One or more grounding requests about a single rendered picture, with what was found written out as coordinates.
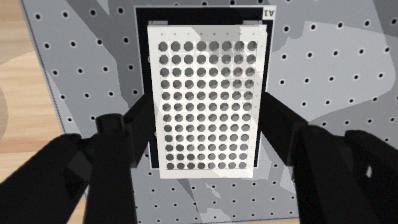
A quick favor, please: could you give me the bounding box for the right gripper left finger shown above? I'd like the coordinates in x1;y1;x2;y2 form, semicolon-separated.
0;93;156;224

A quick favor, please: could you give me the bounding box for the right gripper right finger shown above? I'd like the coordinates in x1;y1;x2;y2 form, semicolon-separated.
258;92;398;224

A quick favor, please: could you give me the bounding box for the grey rectangular base plate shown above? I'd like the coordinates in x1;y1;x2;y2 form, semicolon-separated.
19;0;398;224

